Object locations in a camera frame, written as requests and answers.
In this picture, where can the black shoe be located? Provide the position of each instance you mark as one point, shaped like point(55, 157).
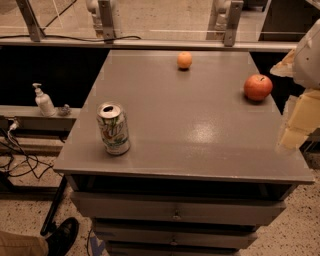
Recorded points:
point(63, 238)

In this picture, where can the white pump bottle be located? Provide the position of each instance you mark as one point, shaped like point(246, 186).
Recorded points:
point(43, 101)

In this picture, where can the tan trouser leg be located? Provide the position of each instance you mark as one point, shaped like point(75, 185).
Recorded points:
point(22, 245)

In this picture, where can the orange fruit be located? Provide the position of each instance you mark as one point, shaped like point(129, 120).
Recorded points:
point(184, 60)

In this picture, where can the middle metal bracket post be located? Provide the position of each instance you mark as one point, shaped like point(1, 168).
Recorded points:
point(106, 17)

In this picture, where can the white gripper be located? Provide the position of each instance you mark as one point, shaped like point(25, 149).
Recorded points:
point(308, 65)

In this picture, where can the red apple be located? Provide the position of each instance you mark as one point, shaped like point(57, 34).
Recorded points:
point(257, 87)

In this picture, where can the black metal leg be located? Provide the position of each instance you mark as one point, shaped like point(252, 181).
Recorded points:
point(49, 224)

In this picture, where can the metal bracket post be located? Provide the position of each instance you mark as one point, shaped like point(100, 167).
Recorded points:
point(36, 34)
point(106, 17)
point(233, 16)

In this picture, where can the right metal bracket post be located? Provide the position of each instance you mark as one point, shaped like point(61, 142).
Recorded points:
point(233, 16)

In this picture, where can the grey drawer cabinet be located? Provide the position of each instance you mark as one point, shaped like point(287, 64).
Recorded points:
point(202, 173)

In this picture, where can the small grey figurine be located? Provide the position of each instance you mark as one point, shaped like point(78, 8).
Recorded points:
point(64, 110)

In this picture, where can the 7up soda can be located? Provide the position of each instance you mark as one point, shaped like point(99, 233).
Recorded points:
point(112, 122)

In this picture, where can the left metal bracket post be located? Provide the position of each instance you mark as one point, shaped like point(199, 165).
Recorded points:
point(36, 34)

